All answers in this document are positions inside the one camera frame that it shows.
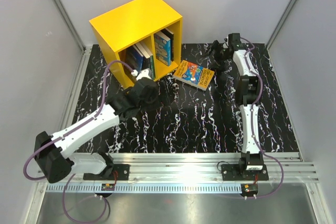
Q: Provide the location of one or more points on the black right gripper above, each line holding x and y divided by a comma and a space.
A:
216, 48

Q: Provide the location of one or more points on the green 104-storey treehouse book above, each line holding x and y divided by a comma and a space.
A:
151, 59

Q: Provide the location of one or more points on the blue Animal Farm book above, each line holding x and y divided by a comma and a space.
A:
134, 58

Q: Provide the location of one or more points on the orange 130-storey treehouse book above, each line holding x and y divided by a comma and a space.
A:
194, 75

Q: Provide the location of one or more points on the light blue treehouse book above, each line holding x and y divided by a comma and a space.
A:
162, 48

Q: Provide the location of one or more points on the dark Three book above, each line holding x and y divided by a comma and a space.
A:
170, 34

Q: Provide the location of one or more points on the dark Tale of Two Cities book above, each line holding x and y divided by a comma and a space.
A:
147, 57

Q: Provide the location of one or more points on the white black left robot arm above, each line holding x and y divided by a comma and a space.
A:
56, 154

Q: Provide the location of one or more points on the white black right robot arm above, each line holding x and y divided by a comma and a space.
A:
248, 93

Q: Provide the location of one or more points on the yellow two-compartment shelf box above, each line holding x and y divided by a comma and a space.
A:
138, 21

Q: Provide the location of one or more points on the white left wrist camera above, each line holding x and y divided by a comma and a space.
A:
143, 73

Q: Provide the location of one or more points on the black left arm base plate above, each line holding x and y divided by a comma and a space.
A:
116, 171

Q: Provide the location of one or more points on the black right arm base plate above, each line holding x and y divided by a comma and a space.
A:
231, 172

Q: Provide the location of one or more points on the aluminium frame rail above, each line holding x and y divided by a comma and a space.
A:
202, 167

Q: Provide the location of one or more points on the slotted white cable duct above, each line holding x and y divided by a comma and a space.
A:
142, 188

